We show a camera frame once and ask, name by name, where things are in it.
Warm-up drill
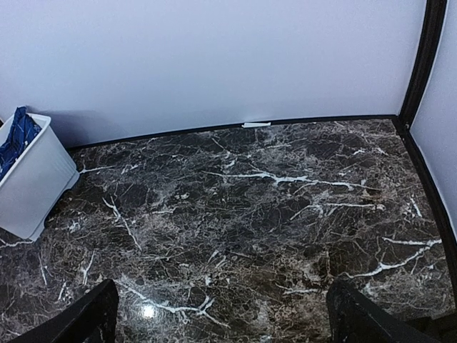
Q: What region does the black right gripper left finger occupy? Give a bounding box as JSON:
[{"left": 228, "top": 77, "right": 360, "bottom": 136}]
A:
[{"left": 12, "top": 279, "right": 119, "bottom": 342}]

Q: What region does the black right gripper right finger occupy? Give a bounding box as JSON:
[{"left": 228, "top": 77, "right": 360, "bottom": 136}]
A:
[{"left": 326, "top": 279, "right": 437, "bottom": 342}]

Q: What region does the blue plaid long sleeve shirt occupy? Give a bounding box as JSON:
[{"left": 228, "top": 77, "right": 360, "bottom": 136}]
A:
[{"left": 1, "top": 106, "right": 41, "bottom": 179}]

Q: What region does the white plastic bin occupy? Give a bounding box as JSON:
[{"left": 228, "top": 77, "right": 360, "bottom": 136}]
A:
[{"left": 0, "top": 114, "right": 80, "bottom": 241}]

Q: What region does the white tape strip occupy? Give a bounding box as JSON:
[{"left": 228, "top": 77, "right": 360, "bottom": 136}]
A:
[{"left": 241, "top": 122, "right": 271, "bottom": 129}]

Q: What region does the black vertical frame post right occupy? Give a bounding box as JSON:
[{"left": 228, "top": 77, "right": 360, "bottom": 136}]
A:
[{"left": 398, "top": 0, "right": 448, "bottom": 131}]

